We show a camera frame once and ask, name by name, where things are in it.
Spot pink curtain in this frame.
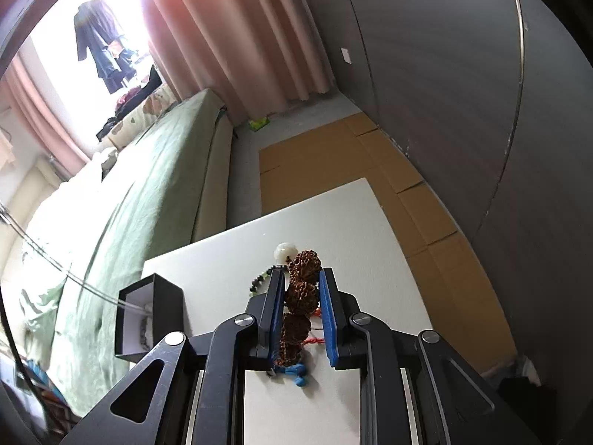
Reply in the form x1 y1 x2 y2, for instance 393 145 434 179
0 53 90 181
119 0 335 126

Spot black jewelry box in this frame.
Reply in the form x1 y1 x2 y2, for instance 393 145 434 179
114 274 188 365

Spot hanging dark clothes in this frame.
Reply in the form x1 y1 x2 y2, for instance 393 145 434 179
73 0 138 95

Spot green bead bracelet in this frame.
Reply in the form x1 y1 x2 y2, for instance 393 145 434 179
248 264 289 298

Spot brown walnut bead bracelet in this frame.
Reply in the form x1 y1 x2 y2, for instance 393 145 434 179
268 249 325 388

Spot bed with green blanket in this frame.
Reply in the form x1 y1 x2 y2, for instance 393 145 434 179
19 88 233 420

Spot flattened cardboard sheets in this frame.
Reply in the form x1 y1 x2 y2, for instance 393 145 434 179
258 111 517 374

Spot white table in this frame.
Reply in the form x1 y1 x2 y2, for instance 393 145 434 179
141 177 434 445

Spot thin cable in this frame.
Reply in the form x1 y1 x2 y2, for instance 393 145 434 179
0 201 153 312

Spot grey bead bracelet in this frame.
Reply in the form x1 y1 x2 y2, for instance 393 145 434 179
137 317 153 352

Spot pile of clothes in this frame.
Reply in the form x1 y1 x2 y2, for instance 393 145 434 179
96 62 163 142

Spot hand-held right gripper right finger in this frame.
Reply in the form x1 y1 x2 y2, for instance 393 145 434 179
319 267 540 445

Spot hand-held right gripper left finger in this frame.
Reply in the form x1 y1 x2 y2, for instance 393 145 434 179
66 266 286 445

